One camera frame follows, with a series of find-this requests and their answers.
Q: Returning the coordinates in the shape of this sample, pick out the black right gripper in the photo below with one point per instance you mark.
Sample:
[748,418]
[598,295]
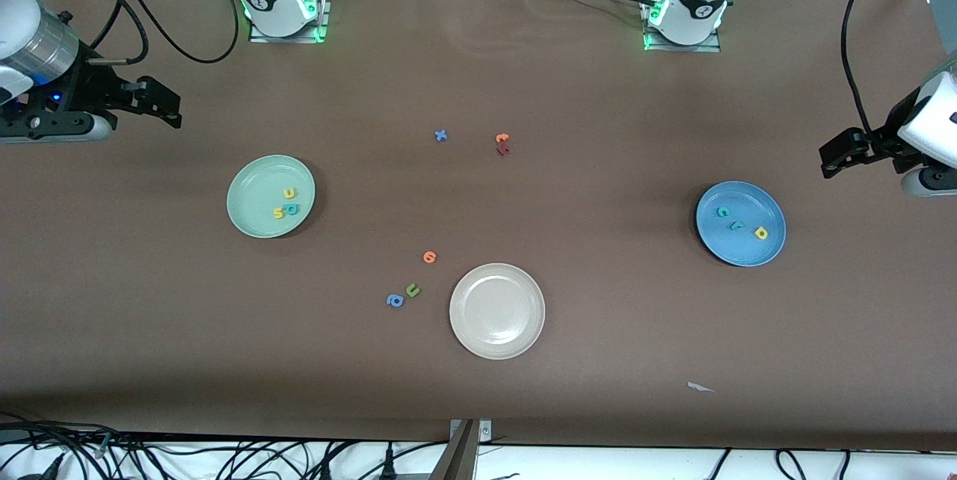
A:
[96,85]

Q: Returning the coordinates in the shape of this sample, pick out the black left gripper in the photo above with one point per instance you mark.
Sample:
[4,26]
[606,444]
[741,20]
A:
[881,140]

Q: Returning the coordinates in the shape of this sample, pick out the green plate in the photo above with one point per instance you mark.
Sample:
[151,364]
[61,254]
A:
[258,192]

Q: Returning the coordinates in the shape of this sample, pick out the blue plate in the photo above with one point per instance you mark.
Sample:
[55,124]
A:
[740,252]

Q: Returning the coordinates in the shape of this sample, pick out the white paper scrap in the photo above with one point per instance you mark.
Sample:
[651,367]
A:
[699,387]

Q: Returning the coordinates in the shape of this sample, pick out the blue foam letter a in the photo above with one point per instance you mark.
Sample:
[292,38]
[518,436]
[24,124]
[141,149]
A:
[395,300]

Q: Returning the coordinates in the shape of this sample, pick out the green foam letter u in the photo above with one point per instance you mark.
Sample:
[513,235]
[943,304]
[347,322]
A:
[412,291]

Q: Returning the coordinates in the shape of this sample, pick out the black power plug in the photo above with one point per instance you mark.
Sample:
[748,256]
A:
[389,465]
[326,471]
[52,467]

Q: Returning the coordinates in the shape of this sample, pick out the beige plate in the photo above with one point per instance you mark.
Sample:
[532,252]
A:
[497,311]

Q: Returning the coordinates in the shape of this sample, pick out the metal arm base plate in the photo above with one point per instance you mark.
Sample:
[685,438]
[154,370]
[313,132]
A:
[291,39]
[703,48]

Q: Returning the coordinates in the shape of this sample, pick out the metal corner bracket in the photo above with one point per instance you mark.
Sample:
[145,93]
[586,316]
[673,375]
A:
[485,431]

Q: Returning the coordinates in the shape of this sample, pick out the aluminium frame profile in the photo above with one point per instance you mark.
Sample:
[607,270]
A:
[460,457]

